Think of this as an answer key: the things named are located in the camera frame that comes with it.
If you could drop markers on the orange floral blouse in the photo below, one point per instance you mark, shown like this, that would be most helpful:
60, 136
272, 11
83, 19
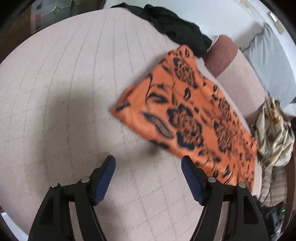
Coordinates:
185, 111

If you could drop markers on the pink sofa armrest bolster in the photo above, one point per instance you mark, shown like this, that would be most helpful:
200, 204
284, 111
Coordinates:
222, 53

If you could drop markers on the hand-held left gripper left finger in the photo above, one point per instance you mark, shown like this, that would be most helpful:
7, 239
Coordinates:
105, 180

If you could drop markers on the black cloth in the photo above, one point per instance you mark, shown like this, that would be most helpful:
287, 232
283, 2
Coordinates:
171, 25

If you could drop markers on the cream floral cloth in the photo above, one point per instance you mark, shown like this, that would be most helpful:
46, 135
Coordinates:
272, 136

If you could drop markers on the beige wall switch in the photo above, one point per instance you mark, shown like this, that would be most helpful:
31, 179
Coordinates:
279, 29
272, 17

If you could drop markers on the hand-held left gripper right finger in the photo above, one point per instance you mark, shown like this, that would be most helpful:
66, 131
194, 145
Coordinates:
192, 183

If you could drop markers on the wooden door with glass panel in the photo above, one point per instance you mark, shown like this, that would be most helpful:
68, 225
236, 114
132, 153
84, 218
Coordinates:
46, 14

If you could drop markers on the grey pillow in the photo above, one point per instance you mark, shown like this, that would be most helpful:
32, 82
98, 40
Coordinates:
272, 60

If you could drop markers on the striped beige cloth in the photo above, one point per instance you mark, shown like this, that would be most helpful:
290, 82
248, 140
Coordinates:
272, 185

